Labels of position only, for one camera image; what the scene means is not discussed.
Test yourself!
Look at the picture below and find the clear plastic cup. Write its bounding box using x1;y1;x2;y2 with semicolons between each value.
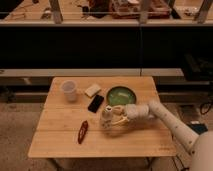
60;80;77;102

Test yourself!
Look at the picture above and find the wooden table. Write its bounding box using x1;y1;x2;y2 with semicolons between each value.
28;76;177;159

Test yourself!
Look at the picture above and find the white plastic bottle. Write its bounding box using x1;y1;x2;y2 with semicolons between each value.
100;106;113;130

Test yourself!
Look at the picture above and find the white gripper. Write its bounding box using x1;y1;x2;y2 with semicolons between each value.
111;104;149;126

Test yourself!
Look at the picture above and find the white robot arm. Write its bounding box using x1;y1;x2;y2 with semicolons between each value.
112;100;213;171

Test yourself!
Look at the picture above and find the yellow sponge block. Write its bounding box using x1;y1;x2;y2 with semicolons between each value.
85;84;101;98

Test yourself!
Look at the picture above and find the black smartphone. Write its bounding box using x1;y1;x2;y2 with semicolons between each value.
88;95;104;113

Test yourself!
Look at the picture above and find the long metal shelf bench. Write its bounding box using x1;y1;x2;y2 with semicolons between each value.
0;68;184;77

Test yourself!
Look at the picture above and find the red chili pepper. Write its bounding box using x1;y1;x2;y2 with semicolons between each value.
78;121;89;144

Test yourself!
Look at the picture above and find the green round plate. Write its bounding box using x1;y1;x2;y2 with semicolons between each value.
106;86;137;106

